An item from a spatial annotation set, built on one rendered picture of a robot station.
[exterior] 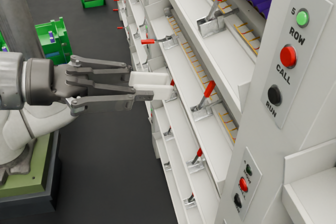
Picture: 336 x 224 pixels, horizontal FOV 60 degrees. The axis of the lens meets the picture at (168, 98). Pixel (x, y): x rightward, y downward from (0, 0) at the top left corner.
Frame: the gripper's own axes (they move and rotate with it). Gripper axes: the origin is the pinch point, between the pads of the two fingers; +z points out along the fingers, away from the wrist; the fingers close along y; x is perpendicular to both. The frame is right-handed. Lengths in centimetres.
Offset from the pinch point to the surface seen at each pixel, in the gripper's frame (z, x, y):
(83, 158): -5, -90, -52
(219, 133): 14.0, -6.5, 6.1
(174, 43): 13.2, -6.3, -26.0
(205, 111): 12.6, -5.5, 0.9
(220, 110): 16.1, -5.3, 0.7
